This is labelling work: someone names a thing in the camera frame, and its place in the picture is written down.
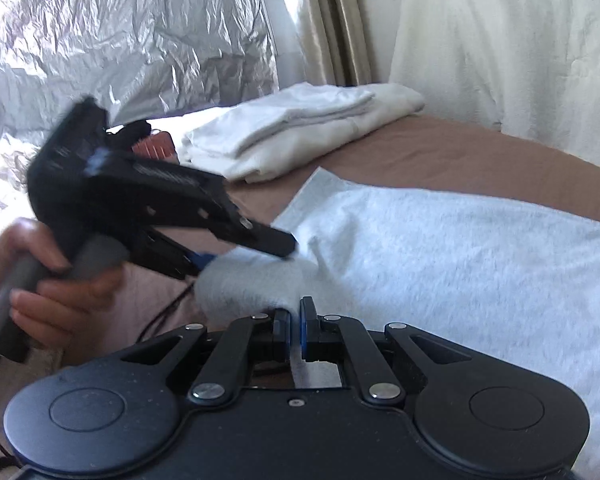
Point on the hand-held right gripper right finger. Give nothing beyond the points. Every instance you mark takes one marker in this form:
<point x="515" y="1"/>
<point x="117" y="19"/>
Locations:
<point x="308" y="330"/>

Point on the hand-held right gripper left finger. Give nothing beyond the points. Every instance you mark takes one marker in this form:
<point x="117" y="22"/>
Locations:
<point x="281" y="332"/>

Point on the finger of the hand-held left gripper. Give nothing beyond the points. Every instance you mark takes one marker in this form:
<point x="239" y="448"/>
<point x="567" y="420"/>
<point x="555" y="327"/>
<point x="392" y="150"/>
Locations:
<point x="202" y="260"/>
<point x="265" y="240"/>

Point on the white terry towel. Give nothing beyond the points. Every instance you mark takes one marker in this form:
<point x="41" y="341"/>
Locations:
<point x="430" y="260"/>

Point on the person's left hand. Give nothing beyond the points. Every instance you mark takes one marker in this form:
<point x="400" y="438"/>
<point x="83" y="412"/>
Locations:
<point x="60" y="305"/>

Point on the small red ribbed object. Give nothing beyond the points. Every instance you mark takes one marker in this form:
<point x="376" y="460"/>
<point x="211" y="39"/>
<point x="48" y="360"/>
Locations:
<point x="157" y="147"/>

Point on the folded cream cloth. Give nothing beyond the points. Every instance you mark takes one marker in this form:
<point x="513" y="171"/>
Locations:
<point x="330" y="137"/>

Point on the folded white towel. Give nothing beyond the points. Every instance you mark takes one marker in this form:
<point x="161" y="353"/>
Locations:
<point x="290" y="115"/>

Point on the crinkled silver foil sheet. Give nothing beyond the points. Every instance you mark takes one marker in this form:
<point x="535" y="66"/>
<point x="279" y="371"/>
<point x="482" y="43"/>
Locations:
<point x="120" y="50"/>

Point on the brown bed sheet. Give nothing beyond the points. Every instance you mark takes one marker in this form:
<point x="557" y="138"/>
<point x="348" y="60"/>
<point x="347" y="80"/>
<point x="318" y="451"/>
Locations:
<point x="455" y="160"/>

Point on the beige curtain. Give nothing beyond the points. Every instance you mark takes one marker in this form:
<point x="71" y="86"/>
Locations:
<point x="330" y="15"/>

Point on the cream quilted duvet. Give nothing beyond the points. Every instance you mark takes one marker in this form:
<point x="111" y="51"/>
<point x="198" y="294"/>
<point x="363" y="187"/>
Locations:
<point x="505" y="45"/>

